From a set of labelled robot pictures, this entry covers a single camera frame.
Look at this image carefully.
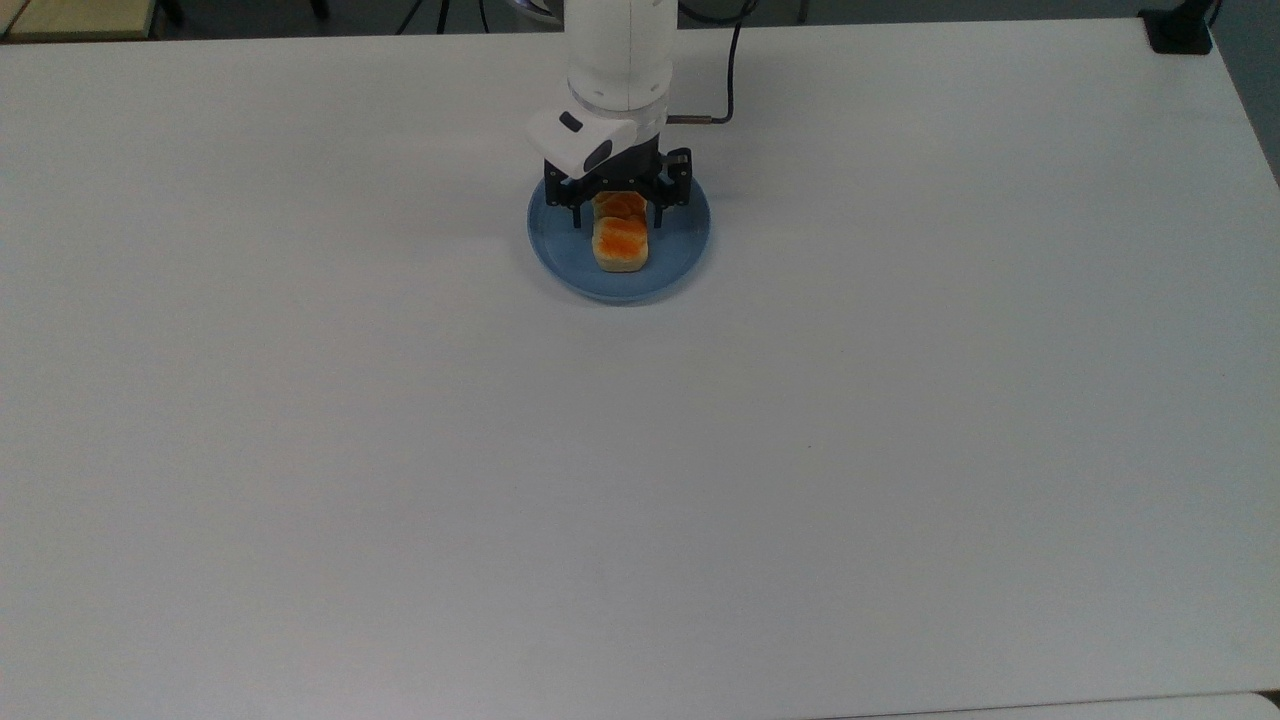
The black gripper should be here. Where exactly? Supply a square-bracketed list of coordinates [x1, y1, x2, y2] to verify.
[542, 132, 694, 232]

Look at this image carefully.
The orange glazed bread loaf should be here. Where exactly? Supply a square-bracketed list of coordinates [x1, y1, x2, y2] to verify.
[591, 191, 651, 273]

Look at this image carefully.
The blue round plate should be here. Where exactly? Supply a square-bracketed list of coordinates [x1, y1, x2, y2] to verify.
[527, 176, 713, 305]

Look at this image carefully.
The light wooden table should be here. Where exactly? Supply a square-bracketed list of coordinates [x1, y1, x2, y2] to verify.
[0, 0, 163, 43]

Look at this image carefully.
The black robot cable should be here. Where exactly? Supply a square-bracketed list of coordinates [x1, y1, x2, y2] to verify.
[666, 0, 758, 127]

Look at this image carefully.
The black table clamp mount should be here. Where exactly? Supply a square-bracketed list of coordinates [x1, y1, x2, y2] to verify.
[1138, 0, 1223, 55]

